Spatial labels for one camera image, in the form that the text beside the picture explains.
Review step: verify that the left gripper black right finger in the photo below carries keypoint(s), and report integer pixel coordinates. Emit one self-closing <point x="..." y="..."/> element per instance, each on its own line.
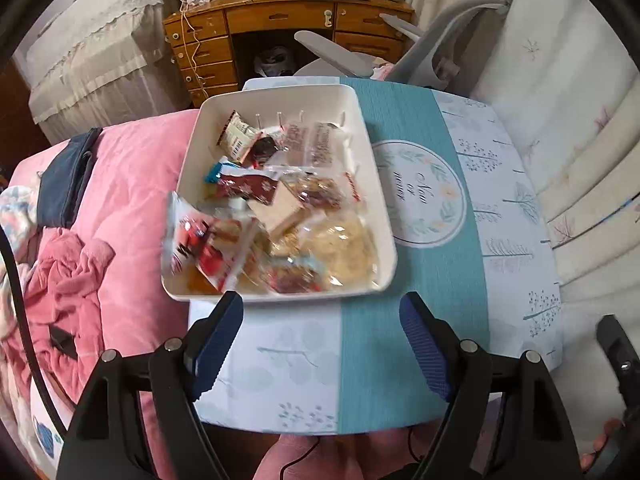
<point x="504" y="416"/>

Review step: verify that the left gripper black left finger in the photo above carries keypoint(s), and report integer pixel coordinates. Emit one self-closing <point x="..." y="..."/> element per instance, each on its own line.
<point x="126" y="397"/>

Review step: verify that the brown sandwich cracker pack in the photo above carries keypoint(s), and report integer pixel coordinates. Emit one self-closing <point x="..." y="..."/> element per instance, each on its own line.
<point x="285" y="212"/>

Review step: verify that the crumbly cookie clear pack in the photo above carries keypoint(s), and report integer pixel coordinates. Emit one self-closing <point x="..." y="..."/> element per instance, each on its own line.
<point x="344" y="249"/>

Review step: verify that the dark nut cake pack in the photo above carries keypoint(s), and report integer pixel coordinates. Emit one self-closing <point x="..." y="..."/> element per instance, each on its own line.
<point x="262" y="150"/>

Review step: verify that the right hand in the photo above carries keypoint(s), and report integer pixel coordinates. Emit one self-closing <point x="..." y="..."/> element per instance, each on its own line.
<point x="610" y="426"/>

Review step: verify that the pink blanket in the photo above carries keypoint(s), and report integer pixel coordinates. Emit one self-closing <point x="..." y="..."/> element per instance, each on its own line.
<point x="96" y="285"/>

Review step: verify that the red white bread bag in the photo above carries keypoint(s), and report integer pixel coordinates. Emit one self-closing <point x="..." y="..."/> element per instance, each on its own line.
<point x="216" y="245"/>

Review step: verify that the teal white patterned tablecloth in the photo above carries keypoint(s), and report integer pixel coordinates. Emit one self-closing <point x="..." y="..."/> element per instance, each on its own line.
<point x="470" y="239"/>

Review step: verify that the blue white snack pack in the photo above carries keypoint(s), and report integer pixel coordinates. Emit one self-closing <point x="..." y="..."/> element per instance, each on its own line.
<point x="215" y="172"/>

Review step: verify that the white plastic storage bin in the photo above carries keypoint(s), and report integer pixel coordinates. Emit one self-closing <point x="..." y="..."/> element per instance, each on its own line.
<point x="271" y="110"/>

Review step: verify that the dark red snowflake snack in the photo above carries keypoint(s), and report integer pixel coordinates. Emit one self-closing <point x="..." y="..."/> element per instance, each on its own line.
<point x="248" y="184"/>

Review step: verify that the navy blue cloth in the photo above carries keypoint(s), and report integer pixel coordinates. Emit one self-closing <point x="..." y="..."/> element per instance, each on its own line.
<point x="63" y="184"/>

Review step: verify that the clear nut bar pack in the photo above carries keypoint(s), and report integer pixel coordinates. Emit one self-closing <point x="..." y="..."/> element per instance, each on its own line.
<point x="324" y="190"/>

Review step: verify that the red white striped snack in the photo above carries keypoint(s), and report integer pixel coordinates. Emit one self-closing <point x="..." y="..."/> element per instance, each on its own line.
<point x="237" y="138"/>

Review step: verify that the beige cake clear pack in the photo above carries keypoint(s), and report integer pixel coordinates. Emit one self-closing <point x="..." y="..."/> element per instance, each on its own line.
<point x="312" y="145"/>

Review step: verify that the white lace covered cabinet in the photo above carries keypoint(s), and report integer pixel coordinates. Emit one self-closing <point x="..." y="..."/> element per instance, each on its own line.
<point x="96" y="63"/>

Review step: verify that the wooden desk with drawers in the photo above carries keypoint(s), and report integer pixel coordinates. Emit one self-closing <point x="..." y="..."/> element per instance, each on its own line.
<point x="214" y="45"/>

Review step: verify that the grey office chair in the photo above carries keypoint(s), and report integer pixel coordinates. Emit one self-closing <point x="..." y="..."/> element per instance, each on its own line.
<point x="429" y="58"/>

